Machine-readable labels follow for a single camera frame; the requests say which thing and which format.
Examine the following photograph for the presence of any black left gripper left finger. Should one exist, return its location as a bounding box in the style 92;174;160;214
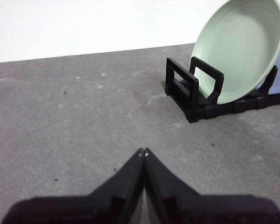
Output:
1;148;145;224

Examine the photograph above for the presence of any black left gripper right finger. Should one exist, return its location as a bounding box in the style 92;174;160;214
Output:
144;147;280;224

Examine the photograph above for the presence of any green round plate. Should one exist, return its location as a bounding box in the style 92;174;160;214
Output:
189;0;280;105

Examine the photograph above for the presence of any black plate rack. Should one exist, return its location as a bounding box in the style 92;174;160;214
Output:
165;56;280;124

